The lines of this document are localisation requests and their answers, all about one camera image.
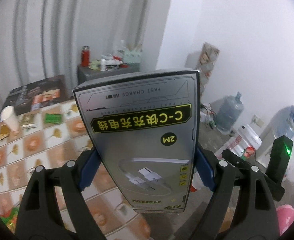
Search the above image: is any red thermos bottle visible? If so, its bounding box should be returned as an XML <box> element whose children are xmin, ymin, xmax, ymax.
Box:
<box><xmin>81</xmin><ymin>46</ymin><xmax>90</xmax><ymax>67</ymax></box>

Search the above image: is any blue water jug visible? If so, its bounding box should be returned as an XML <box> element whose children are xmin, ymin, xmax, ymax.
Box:
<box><xmin>215</xmin><ymin>92</ymin><xmax>244</xmax><ymax>133</ymax></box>
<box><xmin>271</xmin><ymin>105</ymin><xmax>294</xmax><ymax>139</ymax></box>

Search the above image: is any white red drink bottle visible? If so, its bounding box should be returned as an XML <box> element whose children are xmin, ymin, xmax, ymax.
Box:
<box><xmin>190</xmin><ymin>169</ymin><xmax>204</xmax><ymax>192</ymax></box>

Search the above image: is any tall printed carton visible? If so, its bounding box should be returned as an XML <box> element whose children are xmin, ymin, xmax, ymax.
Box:
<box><xmin>196</xmin><ymin>42</ymin><xmax>220</xmax><ymax>96</ymax></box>

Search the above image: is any white paper cup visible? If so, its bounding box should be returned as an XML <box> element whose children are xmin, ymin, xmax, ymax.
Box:
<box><xmin>0</xmin><ymin>106</ymin><xmax>20</xmax><ymax>135</ymax></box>

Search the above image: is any dark printed poster box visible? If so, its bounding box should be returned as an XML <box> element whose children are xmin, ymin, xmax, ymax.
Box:
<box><xmin>0</xmin><ymin>75</ymin><xmax>69</xmax><ymax>115</ymax></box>

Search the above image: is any grey charging cable box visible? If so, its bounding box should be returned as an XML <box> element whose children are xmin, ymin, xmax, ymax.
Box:
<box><xmin>73</xmin><ymin>69</ymin><xmax>200</xmax><ymax>213</ymax></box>

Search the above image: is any mint green storage basket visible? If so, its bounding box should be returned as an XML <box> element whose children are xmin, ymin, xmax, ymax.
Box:
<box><xmin>123</xmin><ymin>49</ymin><xmax>143</xmax><ymax>64</ymax></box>

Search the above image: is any white small bottle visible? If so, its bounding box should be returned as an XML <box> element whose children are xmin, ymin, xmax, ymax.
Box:
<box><xmin>100</xmin><ymin>59</ymin><xmax>106</xmax><ymax>72</ymax></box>

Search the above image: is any large green snack bag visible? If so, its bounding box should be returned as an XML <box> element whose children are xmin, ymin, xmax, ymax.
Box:
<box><xmin>0</xmin><ymin>207</ymin><xmax>19</xmax><ymax>233</ymax></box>

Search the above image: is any white plastic bucket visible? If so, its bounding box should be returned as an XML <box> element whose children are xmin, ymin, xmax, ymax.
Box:
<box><xmin>232</xmin><ymin>124</ymin><xmax>262</xmax><ymax>160</ymax></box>

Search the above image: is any grey cabinet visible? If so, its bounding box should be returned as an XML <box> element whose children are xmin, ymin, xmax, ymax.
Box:
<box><xmin>77</xmin><ymin>64</ymin><xmax>140</xmax><ymax>85</ymax></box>

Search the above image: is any pink plastic bag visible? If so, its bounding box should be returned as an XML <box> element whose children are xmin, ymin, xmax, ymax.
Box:
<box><xmin>276</xmin><ymin>204</ymin><xmax>294</xmax><ymax>236</ymax></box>

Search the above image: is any small green snack packet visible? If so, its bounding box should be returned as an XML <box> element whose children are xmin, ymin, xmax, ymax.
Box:
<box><xmin>44</xmin><ymin>113</ymin><xmax>62</xmax><ymax>125</ymax></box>

